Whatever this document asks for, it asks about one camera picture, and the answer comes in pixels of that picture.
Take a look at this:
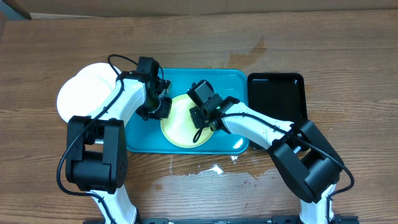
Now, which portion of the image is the yellow-green plate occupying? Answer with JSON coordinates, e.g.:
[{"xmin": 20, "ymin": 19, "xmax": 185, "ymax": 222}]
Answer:
[{"xmin": 160, "ymin": 94, "xmax": 213, "ymax": 148}]

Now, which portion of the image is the white plate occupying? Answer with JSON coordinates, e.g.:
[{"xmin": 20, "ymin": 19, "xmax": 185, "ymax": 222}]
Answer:
[
  {"xmin": 57, "ymin": 75, "xmax": 116, "ymax": 123},
  {"xmin": 76, "ymin": 62, "xmax": 121, "ymax": 83}
]

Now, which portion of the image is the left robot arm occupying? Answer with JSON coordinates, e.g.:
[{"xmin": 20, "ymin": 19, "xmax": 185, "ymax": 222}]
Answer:
[{"xmin": 56, "ymin": 57, "xmax": 172, "ymax": 223}]

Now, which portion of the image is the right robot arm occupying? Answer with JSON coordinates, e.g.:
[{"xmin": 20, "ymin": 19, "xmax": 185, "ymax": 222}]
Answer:
[{"xmin": 187, "ymin": 80, "xmax": 344, "ymax": 223}]

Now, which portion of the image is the teal plastic tray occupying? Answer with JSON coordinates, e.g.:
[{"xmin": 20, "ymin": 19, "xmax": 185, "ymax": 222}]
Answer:
[{"xmin": 125, "ymin": 68, "xmax": 249, "ymax": 154}]

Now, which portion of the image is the black plastic tray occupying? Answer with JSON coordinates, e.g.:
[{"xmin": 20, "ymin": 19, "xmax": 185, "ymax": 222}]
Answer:
[{"xmin": 247, "ymin": 72, "xmax": 308, "ymax": 152}]

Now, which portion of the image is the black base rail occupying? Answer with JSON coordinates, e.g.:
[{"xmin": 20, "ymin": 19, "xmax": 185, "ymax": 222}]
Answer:
[{"xmin": 82, "ymin": 215, "xmax": 360, "ymax": 224}]

